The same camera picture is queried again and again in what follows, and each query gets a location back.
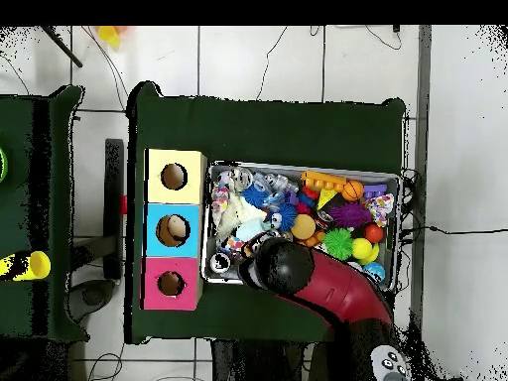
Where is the mint green cloth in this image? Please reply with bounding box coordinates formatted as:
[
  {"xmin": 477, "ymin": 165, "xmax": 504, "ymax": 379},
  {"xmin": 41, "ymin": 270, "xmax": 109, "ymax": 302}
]
[{"xmin": 235, "ymin": 218, "xmax": 267, "ymax": 242}]

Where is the purple spiky ball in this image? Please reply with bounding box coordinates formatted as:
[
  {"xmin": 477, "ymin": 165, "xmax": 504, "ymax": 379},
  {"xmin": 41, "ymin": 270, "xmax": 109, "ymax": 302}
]
[{"xmin": 327, "ymin": 202, "xmax": 373, "ymax": 229}]

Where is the wooden box with three holes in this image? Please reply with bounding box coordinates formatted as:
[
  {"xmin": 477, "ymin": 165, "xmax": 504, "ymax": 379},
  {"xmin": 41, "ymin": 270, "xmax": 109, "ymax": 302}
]
[{"xmin": 141, "ymin": 148, "xmax": 208, "ymax": 312}]

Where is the orange plastic building block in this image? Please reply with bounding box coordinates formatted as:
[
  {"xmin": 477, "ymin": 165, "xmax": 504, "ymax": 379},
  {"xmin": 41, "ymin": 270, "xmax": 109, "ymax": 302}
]
[{"xmin": 300, "ymin": 171, "xmax": 348, "ymax": 193}]

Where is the yellow plastic cup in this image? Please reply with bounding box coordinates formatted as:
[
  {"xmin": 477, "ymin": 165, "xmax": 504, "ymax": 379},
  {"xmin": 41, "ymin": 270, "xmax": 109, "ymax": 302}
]
[
  {"xmin": 0, "ymin": 250, "xmax": 52, "ymax": 282},
  {"xmin": 96, "ymin": 26, "xmax": 121, "ymax": 50}
]

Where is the dark green table cloth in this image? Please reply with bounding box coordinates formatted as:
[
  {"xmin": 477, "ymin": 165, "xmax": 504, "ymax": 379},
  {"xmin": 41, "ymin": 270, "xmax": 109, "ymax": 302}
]
[
  {"xmin": 125, "ymin": 80, "xmax": 407, "ymax": 352},
  {"xmin": 0, "ymin": 84, "xmax": 89, "ymax": 342}
]

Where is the black rod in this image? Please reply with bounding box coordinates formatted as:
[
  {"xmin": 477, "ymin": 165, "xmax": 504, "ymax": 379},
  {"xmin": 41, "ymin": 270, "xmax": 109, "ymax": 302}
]
[{"xmin": 41, "ymin": 26, "xmax": 84, "ymax": 68}]

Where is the shallow metal mesh bin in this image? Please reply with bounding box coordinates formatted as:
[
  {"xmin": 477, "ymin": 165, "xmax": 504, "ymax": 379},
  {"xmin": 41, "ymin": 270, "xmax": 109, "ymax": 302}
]
[{"xmin": 199, "ymin": 160, "xmax": 402, "ymax": 295}]

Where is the colourful polka-dot cloth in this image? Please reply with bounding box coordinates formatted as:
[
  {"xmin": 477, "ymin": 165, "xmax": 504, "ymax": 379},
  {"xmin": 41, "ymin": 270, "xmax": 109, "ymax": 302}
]
[
  {"xmin": 209, "ymin": 184, "xmax": 231, "ymax": 215},
  {"xmin": 221, "ymin": 236, "xmax": 245, "ymax": 253}
]

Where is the orange basketball toy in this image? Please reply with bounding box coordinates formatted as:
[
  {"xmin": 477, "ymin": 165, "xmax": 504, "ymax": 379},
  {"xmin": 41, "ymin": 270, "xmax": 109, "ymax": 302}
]
[{"xmin": 340, "ymin": 179, "xmax": 365, "ymax": 202}]

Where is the cream white cloth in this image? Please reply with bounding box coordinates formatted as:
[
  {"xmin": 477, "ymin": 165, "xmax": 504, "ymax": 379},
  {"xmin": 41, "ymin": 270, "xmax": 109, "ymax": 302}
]
[{"xmin": 216, "ymin": 193, "xmax": 268, "ymax": 239}]

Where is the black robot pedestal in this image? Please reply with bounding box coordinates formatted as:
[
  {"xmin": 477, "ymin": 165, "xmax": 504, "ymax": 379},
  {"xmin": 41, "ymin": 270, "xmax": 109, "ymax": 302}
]
[{"xmin": 209, "ymin": 338, "xmax": 315, "ymax": 381}]

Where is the black cable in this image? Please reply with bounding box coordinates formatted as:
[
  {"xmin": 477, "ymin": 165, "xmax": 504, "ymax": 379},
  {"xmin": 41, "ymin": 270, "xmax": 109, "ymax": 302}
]
[{"xmin": 400, "ymin": 224, "xmax": 508, "ymax": 236}]

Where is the black flat panel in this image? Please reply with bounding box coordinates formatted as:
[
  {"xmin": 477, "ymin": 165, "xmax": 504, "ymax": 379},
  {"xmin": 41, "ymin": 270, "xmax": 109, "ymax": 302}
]
[{"xmin": 103, "ymin": 138, "xmax": 125, "ymax": 281}]

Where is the green tentacle puffer ball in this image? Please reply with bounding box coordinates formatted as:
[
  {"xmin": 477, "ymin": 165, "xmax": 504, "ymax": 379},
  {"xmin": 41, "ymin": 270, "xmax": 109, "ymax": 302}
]
[{"xmin": 322, "ymin": 227, "xmax": 354, "ymax": 262}]

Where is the blue globe ball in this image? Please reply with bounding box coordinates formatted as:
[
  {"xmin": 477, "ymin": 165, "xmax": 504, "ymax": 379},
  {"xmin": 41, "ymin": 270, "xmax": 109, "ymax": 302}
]
[{"xmin": 362, "ymin": 261, "xmax": 387, "ymax": 284}]

